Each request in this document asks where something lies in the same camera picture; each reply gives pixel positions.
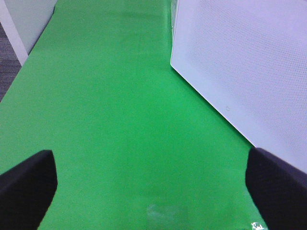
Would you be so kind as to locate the white microwave oven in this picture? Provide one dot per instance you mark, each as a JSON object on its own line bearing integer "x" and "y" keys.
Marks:
{"x": 239, "y": 48}

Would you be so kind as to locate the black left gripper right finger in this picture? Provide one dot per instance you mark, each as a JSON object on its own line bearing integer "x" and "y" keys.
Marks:
{"x": 278, "y": 190}

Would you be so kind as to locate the white microwave door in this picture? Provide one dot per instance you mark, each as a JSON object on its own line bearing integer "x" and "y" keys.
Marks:
{"x": 239, "y": 60}

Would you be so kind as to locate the clear tape strip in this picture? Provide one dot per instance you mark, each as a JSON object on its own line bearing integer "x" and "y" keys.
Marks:
{"x": 257, "y": 226}

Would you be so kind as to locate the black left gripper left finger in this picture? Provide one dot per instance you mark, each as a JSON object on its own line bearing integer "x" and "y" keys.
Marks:
{"x": 26, "y": 192}

